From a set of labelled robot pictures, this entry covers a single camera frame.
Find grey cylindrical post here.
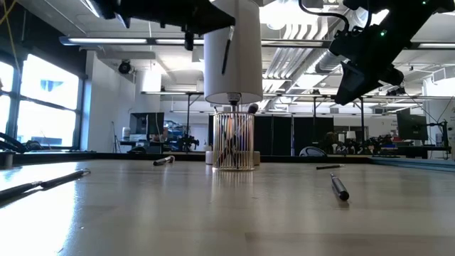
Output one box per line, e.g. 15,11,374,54
2,151,15,169

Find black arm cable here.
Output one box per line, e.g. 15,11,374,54
298,0,351,36

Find person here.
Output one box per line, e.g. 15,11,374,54
321,131,338,154

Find black metal table frame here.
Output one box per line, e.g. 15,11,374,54
0,151,373,165

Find blue foam pad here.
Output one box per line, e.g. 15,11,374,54
369,156,455,174

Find white shade wooden base lamp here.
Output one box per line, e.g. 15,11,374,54
203,0,264,166

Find black partition panels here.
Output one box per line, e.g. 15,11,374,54
254,115,335,156

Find black round spotlight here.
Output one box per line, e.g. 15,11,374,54
117,59,133,75

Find grey pen black cap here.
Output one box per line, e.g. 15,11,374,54
329,172,350,202

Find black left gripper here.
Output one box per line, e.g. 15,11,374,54
92,0,236,36

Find black tripod device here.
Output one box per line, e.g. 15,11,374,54
176,134,200,153

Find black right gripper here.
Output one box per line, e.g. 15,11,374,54
328,26,405,106

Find black computer monitor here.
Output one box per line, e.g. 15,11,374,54
396,112,429,142
129,112,166,136

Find large glass window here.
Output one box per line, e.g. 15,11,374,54
0,53,81,150

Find long ceiling light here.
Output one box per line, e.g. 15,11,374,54
59,35,205,47
261,38,333,49

